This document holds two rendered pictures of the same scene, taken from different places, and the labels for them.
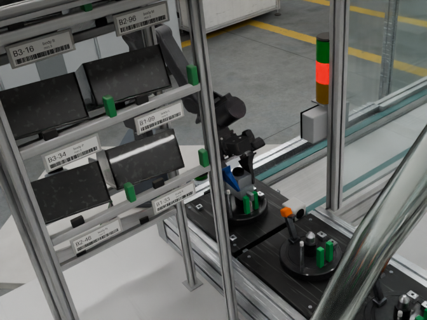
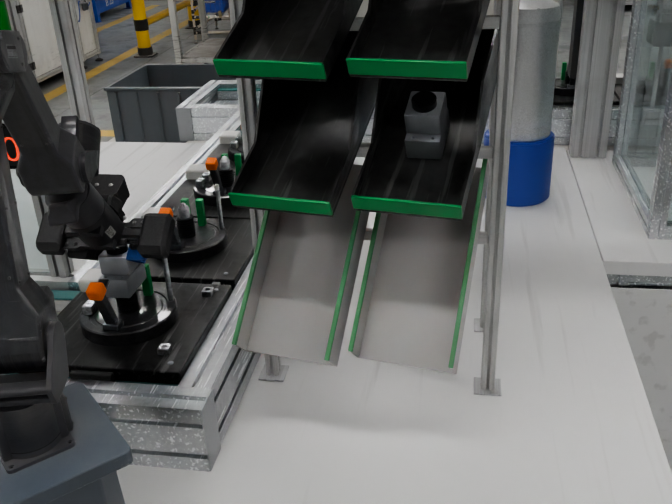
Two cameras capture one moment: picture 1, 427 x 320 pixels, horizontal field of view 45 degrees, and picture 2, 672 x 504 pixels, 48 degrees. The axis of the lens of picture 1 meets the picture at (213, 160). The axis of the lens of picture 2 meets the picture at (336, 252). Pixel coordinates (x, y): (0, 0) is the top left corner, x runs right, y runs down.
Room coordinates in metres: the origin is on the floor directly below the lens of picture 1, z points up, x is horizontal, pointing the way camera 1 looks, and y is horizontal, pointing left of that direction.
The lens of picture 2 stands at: (1.57, 0.82, 1.54)
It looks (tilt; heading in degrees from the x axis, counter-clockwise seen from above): 26 degrees down; 223
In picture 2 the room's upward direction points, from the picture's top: 3 degrees counter-clockwise
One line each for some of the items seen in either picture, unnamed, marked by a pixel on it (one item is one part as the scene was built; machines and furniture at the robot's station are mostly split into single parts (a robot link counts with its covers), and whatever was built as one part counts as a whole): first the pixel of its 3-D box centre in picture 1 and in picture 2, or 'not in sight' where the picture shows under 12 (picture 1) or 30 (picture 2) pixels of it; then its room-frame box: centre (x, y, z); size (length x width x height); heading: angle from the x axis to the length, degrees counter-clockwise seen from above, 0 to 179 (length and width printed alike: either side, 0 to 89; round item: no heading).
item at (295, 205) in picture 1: (293, 209); (98, 285); (1.04, -0.19, 0.97); 0.05 x 0.05 x 0.04; 32
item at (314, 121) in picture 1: (326, 86); not in sight; (1.08, -0.28, 1.29); 0.12 x 0.05 x 0.25; 122
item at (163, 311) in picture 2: (241, 206); (129, 314); (1.07, -0.06, 0.98); 0.14 x 0.14 x 0.02
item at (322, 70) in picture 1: (326, 70); not in sight; (1.08, -0.28, 1.33); 0.05 x 0.05 x 0.05
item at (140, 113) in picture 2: not in sight; (199, 102); (-0.33, -1.67, 0.73); 0.62 x 0.42 x 0.23; 122
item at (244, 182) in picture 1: (241, 183); (123, 262); (1.06, -0.06, 1.06); 0.08 x 0.04 x 0.07; 32
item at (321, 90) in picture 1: (326, 89); not in sight; (1.08, -0.28, 1.28); 0.05 x 0.05 x 0.05
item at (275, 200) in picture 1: (241, 211); (131, 325); (1.07, -0.06, 0.96); 0.24 x 0.24 x 0.02; 32
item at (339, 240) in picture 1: (310, 245); (185, 223); (0.86, -0.19, 1.01); 0.24 x 0.24 x 0.13; 32
